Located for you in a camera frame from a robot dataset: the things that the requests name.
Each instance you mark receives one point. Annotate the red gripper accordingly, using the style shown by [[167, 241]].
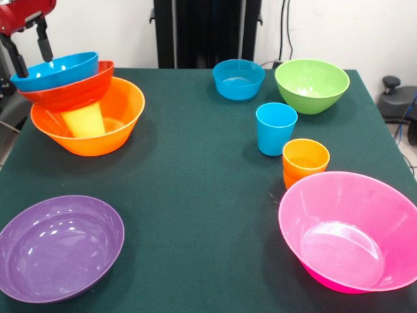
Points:
[[23, 13]]

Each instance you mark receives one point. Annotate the large blue bowl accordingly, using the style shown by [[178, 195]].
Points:
[[65, 70]]

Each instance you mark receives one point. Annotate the red bowl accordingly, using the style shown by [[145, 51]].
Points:
[[78, 94]]

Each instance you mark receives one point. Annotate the yellow cup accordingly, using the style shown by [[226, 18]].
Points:
[[84, 122]]

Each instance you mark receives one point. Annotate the black office chair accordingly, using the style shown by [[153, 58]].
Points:
[[13, 104]]

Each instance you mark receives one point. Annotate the orange bowl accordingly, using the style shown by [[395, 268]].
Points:
[[120, 111]]

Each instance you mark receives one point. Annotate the purple bowl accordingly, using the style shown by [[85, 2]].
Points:
[[55, 251]]

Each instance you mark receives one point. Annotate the small translucent blue bowl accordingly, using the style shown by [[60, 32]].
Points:
[[239, 81]]

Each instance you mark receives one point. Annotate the dark green table cloth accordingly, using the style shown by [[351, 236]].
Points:
[[195, 228]]

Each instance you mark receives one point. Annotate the blue cup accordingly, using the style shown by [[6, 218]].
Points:
[[275, 133]]

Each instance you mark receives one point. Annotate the green bowl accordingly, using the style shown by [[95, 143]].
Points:
[[311, 84]]

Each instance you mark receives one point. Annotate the orange cup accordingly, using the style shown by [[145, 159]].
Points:
[[288, 181], [304, 159]]

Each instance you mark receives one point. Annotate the pink bowl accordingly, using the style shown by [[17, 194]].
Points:
[[345, 234]]

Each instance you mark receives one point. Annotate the black chair base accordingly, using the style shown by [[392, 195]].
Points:
[[395, 101]]

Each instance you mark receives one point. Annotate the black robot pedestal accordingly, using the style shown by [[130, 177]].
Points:
[[202, 32]]

